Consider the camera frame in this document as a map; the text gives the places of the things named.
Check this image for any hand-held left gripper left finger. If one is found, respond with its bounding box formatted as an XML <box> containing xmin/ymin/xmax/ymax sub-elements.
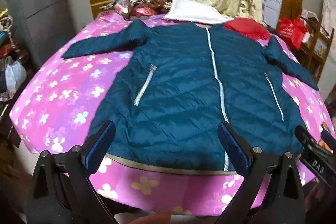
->
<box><xmin>26</xmin><ymin>120</ymin><xmax>118</xmax><ymax>224</ymax></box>

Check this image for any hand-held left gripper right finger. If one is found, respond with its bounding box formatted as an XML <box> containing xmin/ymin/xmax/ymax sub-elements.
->
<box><xmin>217</xmin><ymin>121</ymin><xmax>305</xmax><ymax>224</ymax></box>

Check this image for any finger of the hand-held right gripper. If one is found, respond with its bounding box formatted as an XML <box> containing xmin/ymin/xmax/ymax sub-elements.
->
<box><xmin>294</xmin><ymin>125</ymin><xmax>334</xmax><ymax>159</ymax></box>
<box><xmin>321</xmin><ymin>131</ymin><xmax>336</xmax><ymax>147</ymax></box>

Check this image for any teal quilted jacket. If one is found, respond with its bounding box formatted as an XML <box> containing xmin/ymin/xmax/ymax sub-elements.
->
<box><xmin>62</xmin><ymin>20</ymin><xmax>319</xmax><ymax>176</ymax></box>

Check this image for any person's left hand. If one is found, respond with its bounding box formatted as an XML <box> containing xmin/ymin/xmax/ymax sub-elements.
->
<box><xmin>126</xmin><ymin>213</ymin><xmax>172</xmax><ymax>224</ymax></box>

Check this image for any pink floral bedsheet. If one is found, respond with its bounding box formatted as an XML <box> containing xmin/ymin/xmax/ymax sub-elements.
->
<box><xmin>9</xmin><ymin>11</ymin><xmax>336</xmax><ymax>214</ymax></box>

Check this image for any wooden shelf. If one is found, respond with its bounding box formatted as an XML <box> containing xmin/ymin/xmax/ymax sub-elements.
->
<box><xmin>297</xmin><ymin>7</ymin><xmax>335</xmax><ymax>83</ymax></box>

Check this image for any white plastic bag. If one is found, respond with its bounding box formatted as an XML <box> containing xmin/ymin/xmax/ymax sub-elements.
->
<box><xmin>5</xmin><ymin>56</ymin><xmax>27</xmax><ymax>94</ymax></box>

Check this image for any red shopping bag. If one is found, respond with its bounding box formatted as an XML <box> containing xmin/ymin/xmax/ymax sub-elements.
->
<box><xmin>277</xmin><ymin>15</ymin><xmax>309</xmax><ymax>50</ymax></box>

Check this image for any red frilled pillow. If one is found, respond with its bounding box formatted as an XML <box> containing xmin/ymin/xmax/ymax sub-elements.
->
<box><xmin>224</xmin><ymin>18</ymin><xmax>271</xmax><ymax>41</ymax></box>

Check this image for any red foil packet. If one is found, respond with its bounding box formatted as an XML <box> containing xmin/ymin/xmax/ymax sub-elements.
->
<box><xmin>131</xmin><ymin>6</ymin><xmax>155</xmax><ymax>19</ymax></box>

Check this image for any pile of household clutter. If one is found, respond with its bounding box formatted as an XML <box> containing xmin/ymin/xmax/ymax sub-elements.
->
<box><xmin>0</xmin><ymin>10</ymin><xmax>27</xmax><ymax>102</ymax></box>

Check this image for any clear plastic bottle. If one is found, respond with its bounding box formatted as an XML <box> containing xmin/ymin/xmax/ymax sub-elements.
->
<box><xmin>115</xmin><ymin>0</ymin><xmax>137</xmax><ymax>14</ymax></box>

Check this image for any white pillow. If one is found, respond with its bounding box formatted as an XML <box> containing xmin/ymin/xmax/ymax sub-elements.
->
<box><xmin>163</xmin><ymin>0</ymin><xmax>234</xmax><ymax>25</ymax></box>

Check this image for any grey refrigerator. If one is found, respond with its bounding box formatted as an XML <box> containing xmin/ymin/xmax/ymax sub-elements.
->
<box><xmin>7</xmin><ymin>0</ymin><xmax>95</xmax><ymax>67</ymax></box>

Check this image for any brown floral blanket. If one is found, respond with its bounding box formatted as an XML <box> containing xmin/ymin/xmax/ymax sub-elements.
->
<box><xmin>131</xmin><ymin>0</ymin><xmax>176</xmax><ymax>21</ymax></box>

